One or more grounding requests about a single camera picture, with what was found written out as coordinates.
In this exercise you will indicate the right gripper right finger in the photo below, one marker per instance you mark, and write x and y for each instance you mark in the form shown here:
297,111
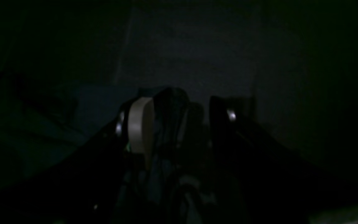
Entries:
240,144

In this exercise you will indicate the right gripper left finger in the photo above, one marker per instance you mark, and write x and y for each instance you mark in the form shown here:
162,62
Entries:
135,125

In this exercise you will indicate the dark grey t-shirt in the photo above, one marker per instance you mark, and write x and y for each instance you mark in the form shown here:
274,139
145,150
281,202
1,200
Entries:
62,163

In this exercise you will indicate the black table cloth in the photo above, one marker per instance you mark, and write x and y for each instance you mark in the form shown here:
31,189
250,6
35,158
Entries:
293,64

